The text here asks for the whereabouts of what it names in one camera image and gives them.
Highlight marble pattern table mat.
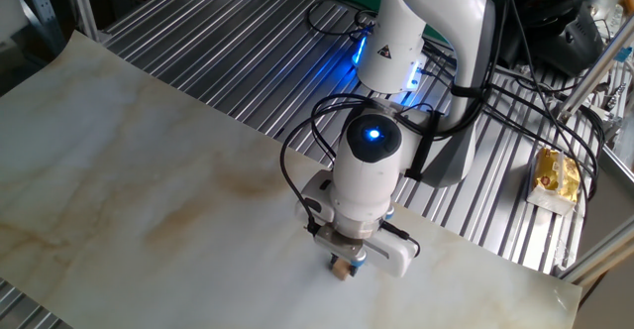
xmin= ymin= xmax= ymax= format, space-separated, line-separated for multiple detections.
xmin=0 ymin=30 xmax=583 ymax=329

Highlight black steering wheel base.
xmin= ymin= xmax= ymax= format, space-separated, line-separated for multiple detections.
xmin=514 ymin=1 xmax=605 ymax=78

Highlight aluminium profile rail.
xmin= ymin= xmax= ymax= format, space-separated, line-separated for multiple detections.
xmin=554 ymin=214 xmax=634 ymax=286

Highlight small wooden cube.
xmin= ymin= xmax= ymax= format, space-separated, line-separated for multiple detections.
xmin=332 ymin=259 xmax=353 ymax=282

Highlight thin black cable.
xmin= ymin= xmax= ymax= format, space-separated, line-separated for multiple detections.
xmin=507 ymin=1 xmax=591 ymax=212

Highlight yellow snack packet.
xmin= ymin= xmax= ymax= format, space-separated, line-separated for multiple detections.
xmin=525 ymin=147 xmax=581 ymax=217

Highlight blue slotted shelf upright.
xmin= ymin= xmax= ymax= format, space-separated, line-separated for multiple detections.
xmin=19 ymin=0 xmax=66 ymax=54

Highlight aluminium profile post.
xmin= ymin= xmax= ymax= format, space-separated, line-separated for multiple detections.
xmin=63 ymin=0 xmax=101 ymax=44
xmin=557 ymin=17 xmax=634 ymax=122

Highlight looped black base cable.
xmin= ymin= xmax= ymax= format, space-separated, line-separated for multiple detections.
xmin=304 ymin=0 xmax=380 ymax=42

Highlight grey wrist camera blue caps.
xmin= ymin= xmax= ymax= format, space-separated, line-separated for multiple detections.
xmin=313 ymin=204 xmax=396 ymax=271

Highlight black cable strapped along arm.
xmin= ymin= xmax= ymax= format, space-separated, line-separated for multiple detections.
xmin=278 ymin=0 xmax=514 ymax=236

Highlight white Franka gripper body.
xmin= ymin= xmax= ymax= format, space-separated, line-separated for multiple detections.
xmin=295 ymin=168 xmax=420 ymax=278

